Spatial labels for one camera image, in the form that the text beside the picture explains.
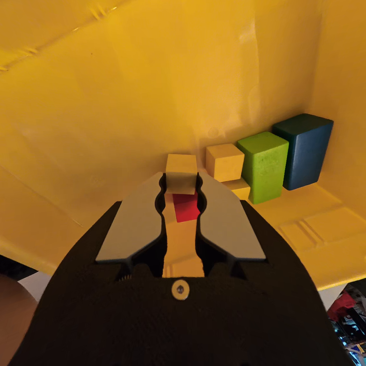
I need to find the person's leg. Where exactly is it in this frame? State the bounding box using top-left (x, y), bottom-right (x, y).
top-left (0, 274), bottom-right (38, 366)

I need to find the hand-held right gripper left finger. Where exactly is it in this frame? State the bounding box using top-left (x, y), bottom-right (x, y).
top-left (95, 172), bottom-right (167, 263)

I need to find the black wrist rest pad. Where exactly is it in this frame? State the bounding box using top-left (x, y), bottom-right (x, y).
top-left (0, 254), bottom-right (36, 282)

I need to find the yellow wooden cube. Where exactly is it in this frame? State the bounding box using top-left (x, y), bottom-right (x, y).
top-left (205, 143), bottom-right (245, 183)
top-left (165, 154), bottom-right (198, 195)
top-left (224, 178), bottom-right (252, 201)

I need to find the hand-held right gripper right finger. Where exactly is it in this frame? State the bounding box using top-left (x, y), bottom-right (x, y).
top-left (195, 172), bottom-right (266, 262)

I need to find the long dark blue wooden block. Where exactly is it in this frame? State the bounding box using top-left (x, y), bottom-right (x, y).
top-left (272, 113), bottom-right (334, 191)

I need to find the long green wooden block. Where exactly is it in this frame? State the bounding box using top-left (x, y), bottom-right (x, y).
top-left (237, 132), bottom-right (290, 205)

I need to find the red wooden cube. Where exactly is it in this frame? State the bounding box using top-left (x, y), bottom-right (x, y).
top-left (172, 192), bottom-right (201, 223)

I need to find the yellow plastic bin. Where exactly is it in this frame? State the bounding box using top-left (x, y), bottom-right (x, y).
top-left (0, 0), bottom-right (366, 291)

